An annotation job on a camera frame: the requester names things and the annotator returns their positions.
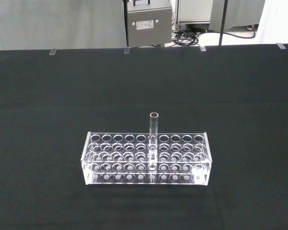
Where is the black cable bundle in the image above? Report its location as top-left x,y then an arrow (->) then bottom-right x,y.
171,23 -> 257,47

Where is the grey metal equipment box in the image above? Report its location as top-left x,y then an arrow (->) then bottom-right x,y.
123,0 -> 173,48

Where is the clear acrylic test tube rack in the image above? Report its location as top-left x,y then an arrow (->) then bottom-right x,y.
81,131 -> 209,186

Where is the white cabinet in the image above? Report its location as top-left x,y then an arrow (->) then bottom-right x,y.
174,0 -> 214,26

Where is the pale board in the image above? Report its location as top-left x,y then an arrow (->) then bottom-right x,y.
255,0 -> 288,45

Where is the black tripod pole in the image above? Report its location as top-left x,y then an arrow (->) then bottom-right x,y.
218,0 -> 229,46

